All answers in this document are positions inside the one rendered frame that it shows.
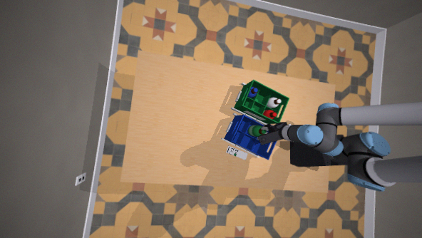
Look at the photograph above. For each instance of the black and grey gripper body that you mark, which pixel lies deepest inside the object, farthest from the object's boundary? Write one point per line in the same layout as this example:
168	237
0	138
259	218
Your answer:
278	126

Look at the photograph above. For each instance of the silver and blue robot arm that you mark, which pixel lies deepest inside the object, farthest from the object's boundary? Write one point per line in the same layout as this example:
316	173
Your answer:
364	151

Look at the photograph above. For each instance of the blue bottle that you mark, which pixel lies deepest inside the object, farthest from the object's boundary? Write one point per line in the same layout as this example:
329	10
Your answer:
252	92

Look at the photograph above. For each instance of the blue crate with dividers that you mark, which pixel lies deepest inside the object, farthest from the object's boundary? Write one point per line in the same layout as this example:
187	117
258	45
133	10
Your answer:
242	138

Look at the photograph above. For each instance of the white paper pick list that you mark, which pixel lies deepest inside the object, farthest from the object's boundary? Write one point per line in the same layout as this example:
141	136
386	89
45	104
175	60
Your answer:
236	152

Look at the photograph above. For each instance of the green crate with dividers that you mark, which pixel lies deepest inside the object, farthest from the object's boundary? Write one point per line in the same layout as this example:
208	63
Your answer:
256	106

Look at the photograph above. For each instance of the red bottle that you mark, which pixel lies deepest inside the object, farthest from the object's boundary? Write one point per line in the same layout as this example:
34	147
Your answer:
270	114

